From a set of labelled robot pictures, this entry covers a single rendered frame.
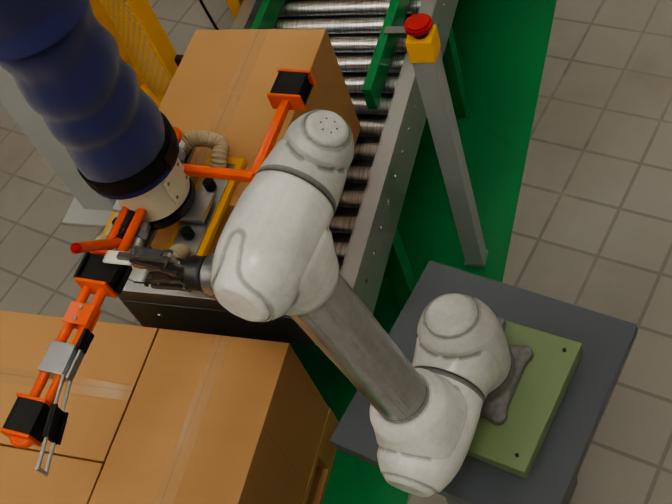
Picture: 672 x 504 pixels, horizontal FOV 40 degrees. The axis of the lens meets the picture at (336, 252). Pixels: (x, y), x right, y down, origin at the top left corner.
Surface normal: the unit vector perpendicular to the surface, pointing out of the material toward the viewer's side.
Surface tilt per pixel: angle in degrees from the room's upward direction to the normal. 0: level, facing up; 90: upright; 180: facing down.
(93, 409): 0
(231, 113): 0
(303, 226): 60
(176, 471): 0
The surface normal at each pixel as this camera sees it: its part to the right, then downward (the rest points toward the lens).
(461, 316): -0.33, -0.66
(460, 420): 0.79, -0.03
